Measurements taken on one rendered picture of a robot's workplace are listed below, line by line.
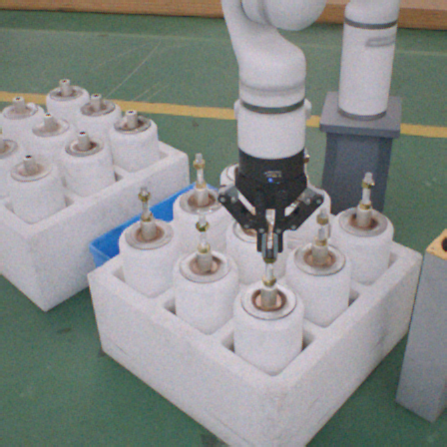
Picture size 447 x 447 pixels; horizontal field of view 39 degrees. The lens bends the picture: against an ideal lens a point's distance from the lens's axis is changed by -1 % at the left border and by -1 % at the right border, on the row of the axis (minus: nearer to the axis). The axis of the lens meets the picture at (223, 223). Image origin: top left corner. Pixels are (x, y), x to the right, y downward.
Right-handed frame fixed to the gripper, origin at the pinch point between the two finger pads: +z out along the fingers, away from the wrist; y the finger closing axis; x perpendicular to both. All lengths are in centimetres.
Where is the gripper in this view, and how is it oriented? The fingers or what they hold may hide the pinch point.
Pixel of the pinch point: (269, 241)
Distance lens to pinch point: 80.3
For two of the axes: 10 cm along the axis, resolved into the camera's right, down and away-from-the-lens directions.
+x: 0.8, -5.9, 8.0
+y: 10.0, 0.2, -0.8
